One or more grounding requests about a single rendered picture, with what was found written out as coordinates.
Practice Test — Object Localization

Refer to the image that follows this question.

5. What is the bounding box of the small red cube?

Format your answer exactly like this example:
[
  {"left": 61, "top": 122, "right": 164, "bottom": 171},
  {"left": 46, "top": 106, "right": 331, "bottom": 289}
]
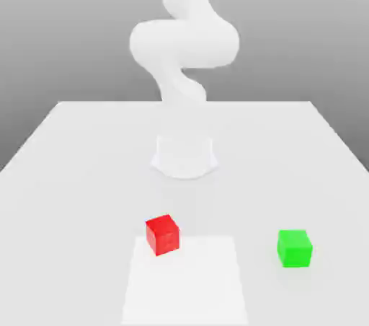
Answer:
[{"left": 144, "top": 213, "right": 181, "bottom": 257}]

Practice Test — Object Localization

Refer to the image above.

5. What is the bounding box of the small green cube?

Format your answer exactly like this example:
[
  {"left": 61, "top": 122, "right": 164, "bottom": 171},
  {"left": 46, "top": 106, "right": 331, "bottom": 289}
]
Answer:
[{"left": 277, "top": 229, "right": 314, "bottom": 269}]

